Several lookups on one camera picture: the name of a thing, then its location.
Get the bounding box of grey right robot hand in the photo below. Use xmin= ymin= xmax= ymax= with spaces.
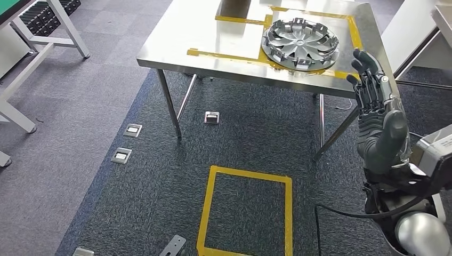
xmin=346 ymin=48 xmax=413 ymax=175

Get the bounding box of white frame table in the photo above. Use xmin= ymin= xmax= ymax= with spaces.
xmin=0 ymin=0 xmax=91 ymax=168

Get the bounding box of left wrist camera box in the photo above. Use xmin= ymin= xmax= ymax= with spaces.
xmin=159 ymin=234 xmax=188 ymax=256

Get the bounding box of grey plastic wheel hubcap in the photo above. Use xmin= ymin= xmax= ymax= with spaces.
xmin=260 ymin=18 xmax=341 ymax=73

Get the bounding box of black camera cable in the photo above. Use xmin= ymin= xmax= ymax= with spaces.
xmin=313 ymin=195 xmax=429 ymax=256

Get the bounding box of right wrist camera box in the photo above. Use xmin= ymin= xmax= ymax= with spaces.
xmin=409 ymin=123 xmax=452 ymax=185

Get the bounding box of yellow table tape outline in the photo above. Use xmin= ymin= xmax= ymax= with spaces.
xmin=186 ymin=5 xmax=365 ymax=81

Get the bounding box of black moulded tray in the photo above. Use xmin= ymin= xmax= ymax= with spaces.
xmin=19 ymin=0 xmax=82 ymax=37

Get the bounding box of yellow floor tape square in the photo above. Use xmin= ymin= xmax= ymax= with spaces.
xmin=196 ymin=165 xmax=294 ymax=256

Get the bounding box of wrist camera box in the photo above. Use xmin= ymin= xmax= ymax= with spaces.
xmin=159 ymin=234 xmax=188 ymax=256
xmin=409 ymin=123 xmax=452 ymax=185

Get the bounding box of white panel board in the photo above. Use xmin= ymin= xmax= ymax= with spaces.
xmin=381 ymin=0 xmax=441 ymax=77

